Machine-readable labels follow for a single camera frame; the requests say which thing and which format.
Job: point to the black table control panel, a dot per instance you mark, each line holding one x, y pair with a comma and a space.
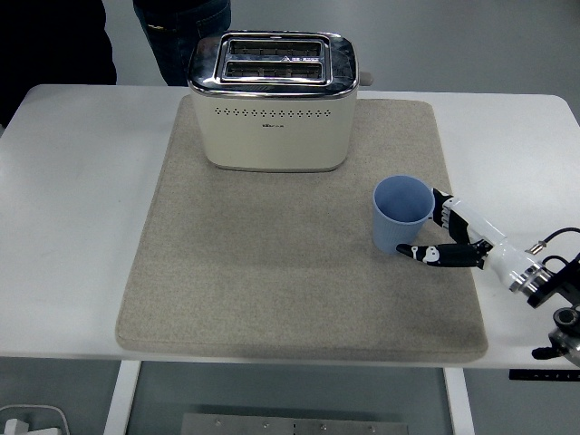
544, 375

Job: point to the beige fabric table mat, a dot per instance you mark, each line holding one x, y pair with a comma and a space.
254, 281

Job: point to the person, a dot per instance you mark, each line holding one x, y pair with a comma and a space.
181, 41

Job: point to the cream and chrome toaster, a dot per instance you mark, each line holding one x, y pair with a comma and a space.
272, 136

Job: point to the white table leg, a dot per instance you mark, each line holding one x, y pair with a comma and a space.
121, 399
458, 403

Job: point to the light blue ribbed cup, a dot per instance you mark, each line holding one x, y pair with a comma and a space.
394, 226

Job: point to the white plastic box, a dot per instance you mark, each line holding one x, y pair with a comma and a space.
36, 421

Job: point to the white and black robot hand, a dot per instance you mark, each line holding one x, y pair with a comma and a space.
476, 235

